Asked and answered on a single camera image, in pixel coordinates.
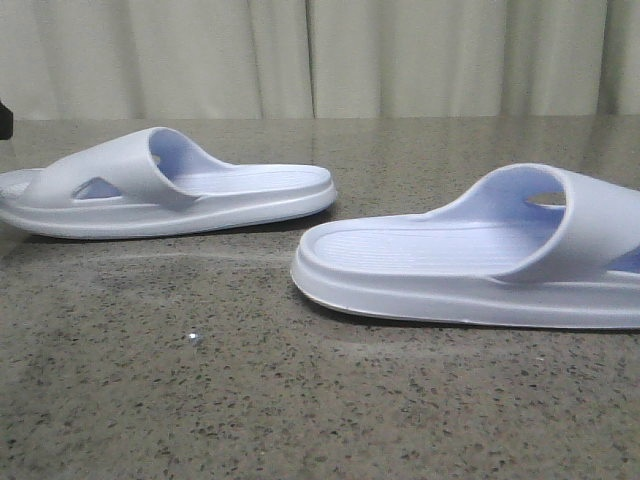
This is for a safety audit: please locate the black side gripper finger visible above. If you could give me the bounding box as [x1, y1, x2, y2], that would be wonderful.
[0, 102, 13, 141]

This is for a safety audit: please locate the light blue slipper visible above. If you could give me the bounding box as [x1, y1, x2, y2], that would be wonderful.
[291, 163, 639, 329]
[1, 127, 337, 239]

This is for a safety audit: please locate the beige pleated curtain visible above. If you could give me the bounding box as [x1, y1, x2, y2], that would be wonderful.
[1, 1, 639, 120]

